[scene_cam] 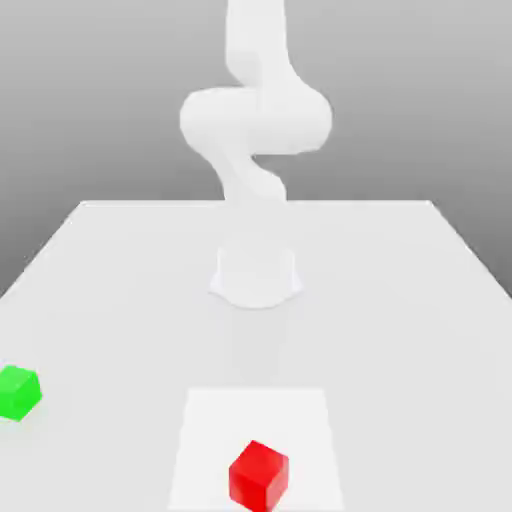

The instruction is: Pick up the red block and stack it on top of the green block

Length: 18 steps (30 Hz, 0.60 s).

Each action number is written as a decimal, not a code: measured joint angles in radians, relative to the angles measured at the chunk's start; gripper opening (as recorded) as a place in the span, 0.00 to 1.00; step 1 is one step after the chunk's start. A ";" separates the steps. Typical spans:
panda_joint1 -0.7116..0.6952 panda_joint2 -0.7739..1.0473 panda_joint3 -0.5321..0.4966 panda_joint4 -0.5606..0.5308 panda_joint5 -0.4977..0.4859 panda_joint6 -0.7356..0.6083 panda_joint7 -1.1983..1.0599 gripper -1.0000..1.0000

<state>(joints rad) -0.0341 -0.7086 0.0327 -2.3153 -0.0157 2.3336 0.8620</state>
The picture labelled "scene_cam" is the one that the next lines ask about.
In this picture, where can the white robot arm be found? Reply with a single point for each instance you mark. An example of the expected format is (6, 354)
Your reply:
(256, 120)

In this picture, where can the small red cube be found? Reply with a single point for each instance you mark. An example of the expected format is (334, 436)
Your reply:
(258, 476)

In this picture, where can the small green cube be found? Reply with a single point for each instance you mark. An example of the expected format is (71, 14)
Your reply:
(18, 392)

